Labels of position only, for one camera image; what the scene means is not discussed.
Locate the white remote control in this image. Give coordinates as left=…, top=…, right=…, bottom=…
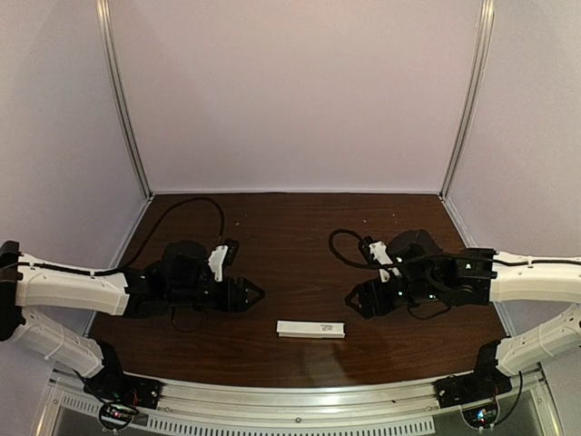
left=276, top=320, right=345, bottom=339

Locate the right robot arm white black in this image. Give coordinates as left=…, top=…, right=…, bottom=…
left=345, top=230, right=580, bottom=377

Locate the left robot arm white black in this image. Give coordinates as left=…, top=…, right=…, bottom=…
left=1, top=240, right=265, bottom=379

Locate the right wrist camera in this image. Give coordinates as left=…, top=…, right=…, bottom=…
left=359, top=236, right=401, bottom=282

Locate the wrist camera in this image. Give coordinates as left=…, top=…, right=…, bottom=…
left=208, top=238, right=240, bottom=282
left=359, top=236, right=401, bottom=282

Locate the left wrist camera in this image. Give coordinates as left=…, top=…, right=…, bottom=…
left=208, top=238, right=240, bottom=282

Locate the right black braided cable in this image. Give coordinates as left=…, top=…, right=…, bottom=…
left=329, top=229, right=581, bottom=273

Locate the black braided cable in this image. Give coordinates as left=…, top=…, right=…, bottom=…
left=329, top=229, right=581, bottom=273
left=0, top=197, right=227, bottom=278

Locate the front aluminium rail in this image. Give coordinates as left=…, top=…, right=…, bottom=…
left=44, top=358, right=559, bottom=436

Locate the left black braided cable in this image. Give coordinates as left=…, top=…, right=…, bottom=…
left=0, top=197, right=227, bottom=278

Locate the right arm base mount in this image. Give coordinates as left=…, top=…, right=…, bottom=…
left=433, top=370, right=512, bottom=431

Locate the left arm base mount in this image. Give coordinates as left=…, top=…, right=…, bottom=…
left=79, top=372, right=163, bottom=433

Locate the right aluminium frame post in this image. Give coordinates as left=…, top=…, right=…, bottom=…
left=439, top=0, right=496, bottom=202

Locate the aluminium frame post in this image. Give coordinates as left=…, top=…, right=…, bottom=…
left=96, top=0, right=153, bottom=199
left=439, top=0, right=496, bottom=202

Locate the left aluminium frame post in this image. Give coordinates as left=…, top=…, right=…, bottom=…
left=96, top=0, right=153, bottom=199

